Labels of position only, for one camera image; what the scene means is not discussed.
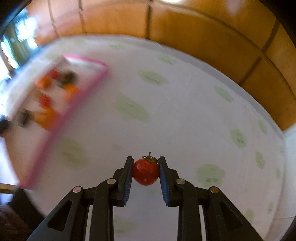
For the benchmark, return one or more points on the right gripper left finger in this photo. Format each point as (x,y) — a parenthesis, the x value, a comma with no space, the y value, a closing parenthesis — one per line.
(88,212)

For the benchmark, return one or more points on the glass door window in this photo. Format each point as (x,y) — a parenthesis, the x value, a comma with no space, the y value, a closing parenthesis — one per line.
(18,42)

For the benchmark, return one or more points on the small orange tangerine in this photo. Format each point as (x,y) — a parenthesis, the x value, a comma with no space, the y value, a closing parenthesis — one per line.
(70,90)

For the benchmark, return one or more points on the small green-brown fruit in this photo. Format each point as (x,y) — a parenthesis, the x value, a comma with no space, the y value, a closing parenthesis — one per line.
(23,117)

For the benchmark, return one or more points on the orange with long stem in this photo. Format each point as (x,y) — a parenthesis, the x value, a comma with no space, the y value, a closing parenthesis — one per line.
(46,118)

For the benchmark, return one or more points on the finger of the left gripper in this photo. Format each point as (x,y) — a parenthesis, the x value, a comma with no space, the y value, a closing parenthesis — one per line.
(4,124)

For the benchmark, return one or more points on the red tomato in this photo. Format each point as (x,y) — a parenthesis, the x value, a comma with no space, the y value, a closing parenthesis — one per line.
(146,170)
(54,74)
(44,100)

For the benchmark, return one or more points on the white cloud-print tablecloth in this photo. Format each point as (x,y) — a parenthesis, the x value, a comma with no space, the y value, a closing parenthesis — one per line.
(154,100)

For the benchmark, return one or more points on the wooden wall cabinet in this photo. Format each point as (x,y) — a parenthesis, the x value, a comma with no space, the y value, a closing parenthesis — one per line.
(242,39)

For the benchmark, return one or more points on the orange with stem top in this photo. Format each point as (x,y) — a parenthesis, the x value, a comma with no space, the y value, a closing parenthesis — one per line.
(44,83)

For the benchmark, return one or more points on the pink cardboard tray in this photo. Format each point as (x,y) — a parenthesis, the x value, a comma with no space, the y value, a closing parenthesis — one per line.
(33,128)

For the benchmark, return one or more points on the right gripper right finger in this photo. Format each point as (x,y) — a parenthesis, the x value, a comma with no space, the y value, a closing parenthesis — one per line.
(223,221)

